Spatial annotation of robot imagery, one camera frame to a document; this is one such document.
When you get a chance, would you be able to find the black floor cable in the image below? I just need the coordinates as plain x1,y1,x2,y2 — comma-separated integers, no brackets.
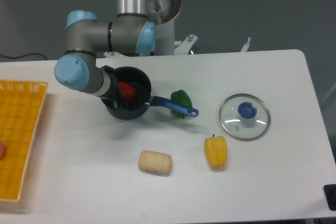
0,52,48,60

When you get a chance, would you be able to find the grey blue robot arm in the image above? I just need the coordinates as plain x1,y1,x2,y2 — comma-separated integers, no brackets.
54,0,156,108

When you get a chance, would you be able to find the black object at table corner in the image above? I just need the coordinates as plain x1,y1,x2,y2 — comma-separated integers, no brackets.
323,184,336,211

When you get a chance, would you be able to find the glass pot lid blue knob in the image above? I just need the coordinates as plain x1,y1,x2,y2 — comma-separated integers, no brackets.
218,93,271,142

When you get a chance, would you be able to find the yellow bell pepper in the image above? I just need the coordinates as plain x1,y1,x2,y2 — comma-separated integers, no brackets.
204,134,228,169

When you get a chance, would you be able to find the beige bread loaf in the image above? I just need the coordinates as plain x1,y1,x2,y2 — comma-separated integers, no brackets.
138,150,173,175

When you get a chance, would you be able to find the dark blue saucepan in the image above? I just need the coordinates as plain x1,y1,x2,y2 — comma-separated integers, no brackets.
101,67,199,120

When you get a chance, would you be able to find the green bell pepper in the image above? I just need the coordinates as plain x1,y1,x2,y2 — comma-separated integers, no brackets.
170,90,193,108

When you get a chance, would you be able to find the red bell pepper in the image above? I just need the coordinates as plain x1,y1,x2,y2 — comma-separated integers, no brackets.
119,81,137,102

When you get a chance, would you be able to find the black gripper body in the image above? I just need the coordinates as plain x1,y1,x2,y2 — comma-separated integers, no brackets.
100,65,125,102

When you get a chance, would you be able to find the yellow woven basket tray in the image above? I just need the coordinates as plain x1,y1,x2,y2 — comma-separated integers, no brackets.
1,79,48,202

